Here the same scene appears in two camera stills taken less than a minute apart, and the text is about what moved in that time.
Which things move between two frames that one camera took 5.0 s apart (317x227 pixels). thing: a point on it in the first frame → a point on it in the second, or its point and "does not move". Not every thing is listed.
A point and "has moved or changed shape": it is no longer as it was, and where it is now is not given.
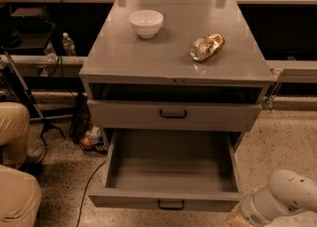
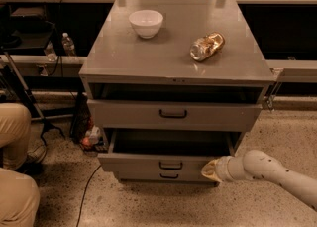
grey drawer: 172,170 has moved or changed shape
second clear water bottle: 51,53 does not move
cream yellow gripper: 250,212 → 224,169
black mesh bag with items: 83,130 does not move
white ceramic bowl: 147,22 does not move
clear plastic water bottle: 68,46 does not move
